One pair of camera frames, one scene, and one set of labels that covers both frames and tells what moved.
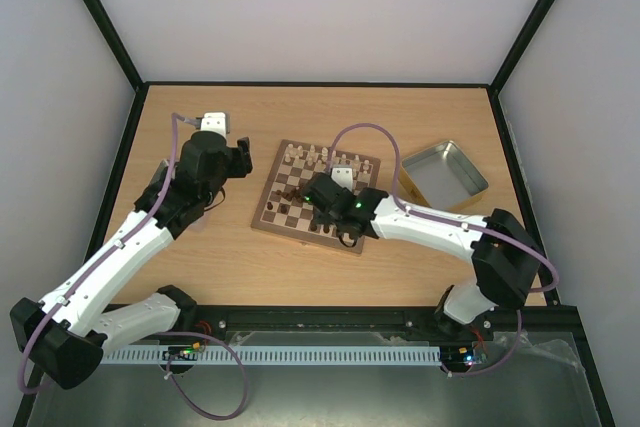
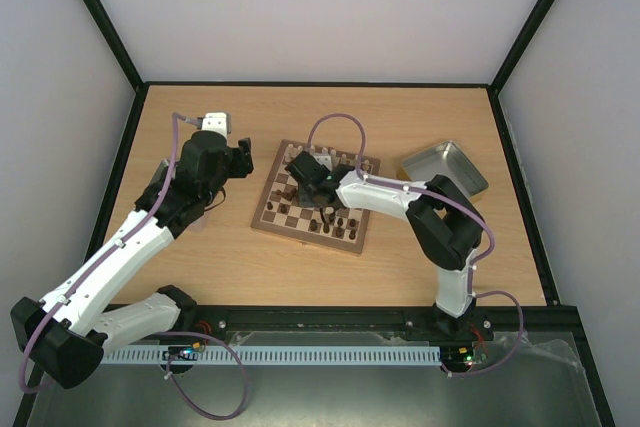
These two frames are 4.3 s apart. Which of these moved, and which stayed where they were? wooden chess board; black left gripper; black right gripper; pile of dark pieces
Moved: black right gripper
Stayed: wooden chess board; pile of dark pieces; black left gripper
